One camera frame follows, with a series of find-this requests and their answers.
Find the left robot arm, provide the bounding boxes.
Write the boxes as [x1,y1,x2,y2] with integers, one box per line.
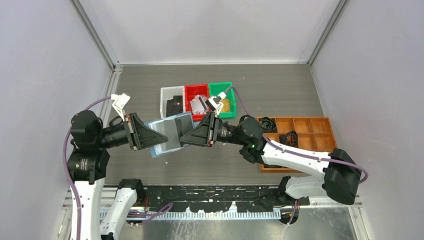
[66,110,168,240]

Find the blue leather card holder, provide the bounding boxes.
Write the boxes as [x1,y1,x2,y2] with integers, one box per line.
[145,112,195,158]

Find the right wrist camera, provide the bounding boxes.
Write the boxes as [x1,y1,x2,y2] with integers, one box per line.
[206,91,227,116]

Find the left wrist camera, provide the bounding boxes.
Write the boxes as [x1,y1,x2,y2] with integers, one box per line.
[110,93,131,122]

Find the red plastic bin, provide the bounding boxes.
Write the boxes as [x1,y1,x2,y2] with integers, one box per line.
[184,84,210,122]

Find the rolled belt top left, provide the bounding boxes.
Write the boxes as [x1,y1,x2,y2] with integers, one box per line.
[258,117,278,133]

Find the green plastic bin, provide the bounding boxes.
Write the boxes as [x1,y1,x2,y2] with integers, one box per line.
[208,82,237,119]

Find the silver cards in red bin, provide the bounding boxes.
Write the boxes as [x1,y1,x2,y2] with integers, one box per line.
[189,94,209,115]

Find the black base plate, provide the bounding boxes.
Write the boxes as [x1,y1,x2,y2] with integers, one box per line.
[134,185,295,213]

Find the grey card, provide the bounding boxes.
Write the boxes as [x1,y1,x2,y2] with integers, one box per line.
[162,114,194,152]

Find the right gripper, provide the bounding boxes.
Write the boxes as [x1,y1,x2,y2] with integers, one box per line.
[178,112,247,148]

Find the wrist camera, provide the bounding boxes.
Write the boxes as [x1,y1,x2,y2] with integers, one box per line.
[206,91,227,116]
[110,93,131,122]

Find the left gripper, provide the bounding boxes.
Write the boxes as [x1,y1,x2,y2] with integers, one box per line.
[96,111,168,148]

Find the orange compartment tray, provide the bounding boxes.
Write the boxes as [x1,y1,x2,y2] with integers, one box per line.
[264,116,338,152]

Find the black cards in white bin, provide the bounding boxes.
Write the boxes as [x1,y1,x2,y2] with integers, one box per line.
[165,95,184,117]

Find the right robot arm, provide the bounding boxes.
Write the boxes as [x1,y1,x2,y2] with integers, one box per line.
[179,112,365,206]

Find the white plastic bin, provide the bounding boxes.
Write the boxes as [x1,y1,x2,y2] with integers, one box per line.
[160,85,186,118]

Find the gold cards in green bin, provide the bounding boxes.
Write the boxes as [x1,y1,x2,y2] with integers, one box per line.
[220,98,231,113]

